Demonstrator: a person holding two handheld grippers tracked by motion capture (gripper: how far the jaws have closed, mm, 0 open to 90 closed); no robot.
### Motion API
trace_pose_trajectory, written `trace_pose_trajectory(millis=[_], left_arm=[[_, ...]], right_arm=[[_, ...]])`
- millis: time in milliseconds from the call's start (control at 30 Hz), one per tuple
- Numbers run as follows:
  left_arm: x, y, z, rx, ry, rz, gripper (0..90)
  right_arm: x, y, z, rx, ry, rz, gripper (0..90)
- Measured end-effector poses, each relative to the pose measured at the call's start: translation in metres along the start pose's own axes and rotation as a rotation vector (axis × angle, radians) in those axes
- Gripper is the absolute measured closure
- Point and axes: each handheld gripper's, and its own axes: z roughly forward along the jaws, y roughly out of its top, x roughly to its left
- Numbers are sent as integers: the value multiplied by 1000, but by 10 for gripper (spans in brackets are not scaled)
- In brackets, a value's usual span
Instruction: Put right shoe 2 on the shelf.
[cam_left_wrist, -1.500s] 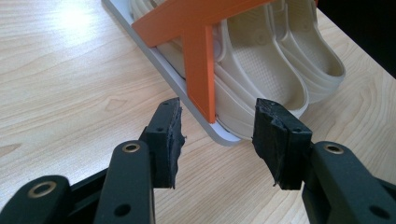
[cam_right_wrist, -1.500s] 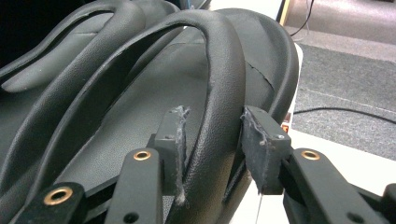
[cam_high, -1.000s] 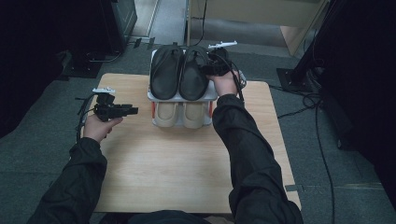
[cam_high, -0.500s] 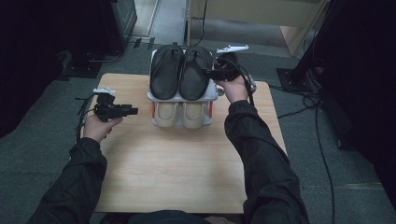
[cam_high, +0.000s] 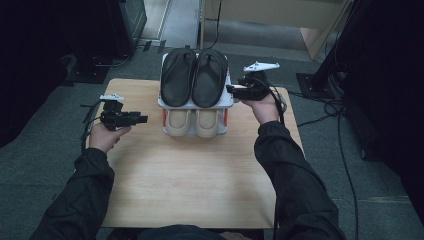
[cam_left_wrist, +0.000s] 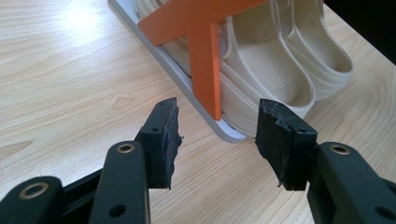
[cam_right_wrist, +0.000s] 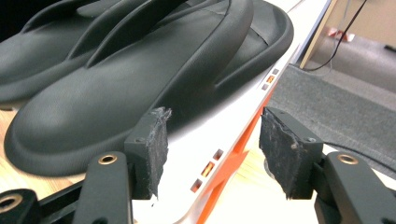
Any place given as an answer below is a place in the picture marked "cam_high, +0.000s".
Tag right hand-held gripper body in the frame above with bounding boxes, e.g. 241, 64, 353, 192
238, 60, 281, 102

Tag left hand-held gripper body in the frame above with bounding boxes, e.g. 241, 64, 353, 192
99, 93, 135, 132

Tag white two-tier shoe rack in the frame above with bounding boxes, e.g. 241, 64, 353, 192
157, 52, 236, 139

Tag black flip-flop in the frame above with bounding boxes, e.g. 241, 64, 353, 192
160, 47, 198, 108
191, 49, 230, 109

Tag beige slipper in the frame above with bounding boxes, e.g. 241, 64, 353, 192
194, 109, 223, 139
165, 109, 193, 138

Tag person's left hand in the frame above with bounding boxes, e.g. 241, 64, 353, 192
88, 123, 133, 155

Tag person's right hand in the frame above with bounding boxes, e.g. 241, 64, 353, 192
240, 93, 281, 126

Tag black flat stand base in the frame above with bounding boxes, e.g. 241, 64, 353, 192
64, 53, 132, 85

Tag light wooden desk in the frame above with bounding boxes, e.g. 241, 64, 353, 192
199, 0, 353, 61

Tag black cabinet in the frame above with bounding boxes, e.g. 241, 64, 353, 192
106, 0, 148, 58

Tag dark curtain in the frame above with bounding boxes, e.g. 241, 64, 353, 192
0, 0, 113, 148
333, 0, 424, 228

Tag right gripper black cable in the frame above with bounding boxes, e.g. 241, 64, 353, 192
263, 79, 288, 128

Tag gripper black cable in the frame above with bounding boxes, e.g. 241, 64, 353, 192
79, 99, 105, 155
263, 79, 288, 128

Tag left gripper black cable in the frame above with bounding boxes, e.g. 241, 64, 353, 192
79, 99, 105, 155

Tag black stand with base plate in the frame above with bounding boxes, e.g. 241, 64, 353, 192
295, 0, 364, 100

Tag black hanging cable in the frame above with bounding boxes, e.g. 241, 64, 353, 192
201, 0, 223, 52

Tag short black floor cable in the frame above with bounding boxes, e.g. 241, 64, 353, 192
296, 114, 335, 128

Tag long black floor cable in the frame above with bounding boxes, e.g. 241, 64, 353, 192
288, 89, 361, 240

